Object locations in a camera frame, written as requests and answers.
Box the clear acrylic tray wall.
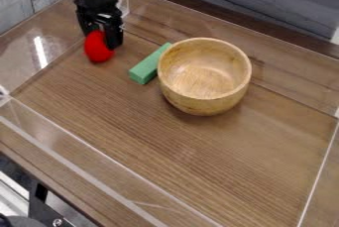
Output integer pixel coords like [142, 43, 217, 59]
[0, 0, 339, 227]

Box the black table leg bracket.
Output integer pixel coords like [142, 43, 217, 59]
[28, 181, 76, 227]

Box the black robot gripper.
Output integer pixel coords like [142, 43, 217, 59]
[75, 0, 123, 50]

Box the green rectangular block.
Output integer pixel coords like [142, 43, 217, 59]
[129, 43, 171, 85]

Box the red toy strawberry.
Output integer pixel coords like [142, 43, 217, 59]
[84, 30, 115, 62]

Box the wooden bowl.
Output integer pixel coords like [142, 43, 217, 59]
[158, 38, 254, 116]

